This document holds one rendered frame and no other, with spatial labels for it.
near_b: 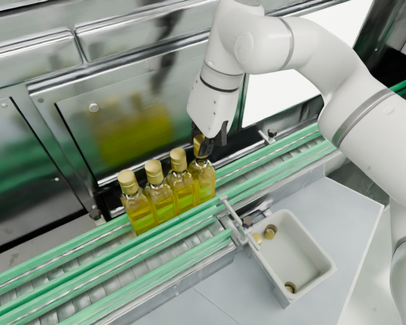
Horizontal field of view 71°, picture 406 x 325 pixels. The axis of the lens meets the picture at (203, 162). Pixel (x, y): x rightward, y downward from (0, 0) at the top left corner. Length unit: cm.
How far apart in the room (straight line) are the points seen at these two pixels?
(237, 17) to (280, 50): 8
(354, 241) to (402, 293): 73
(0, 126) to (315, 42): 57
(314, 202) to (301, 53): 72
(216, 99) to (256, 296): 60
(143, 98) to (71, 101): 15
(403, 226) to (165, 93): 50
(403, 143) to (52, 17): 51
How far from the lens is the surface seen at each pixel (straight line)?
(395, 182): 35
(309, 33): 47
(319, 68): 48
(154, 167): 60
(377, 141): 35
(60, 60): 57
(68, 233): 91
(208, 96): 53
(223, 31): 46
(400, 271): 36
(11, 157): 72
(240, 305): 91
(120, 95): 63
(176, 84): 67
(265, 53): 40
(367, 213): 115
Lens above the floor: 164
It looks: 52 degrees down
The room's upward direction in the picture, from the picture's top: straight up
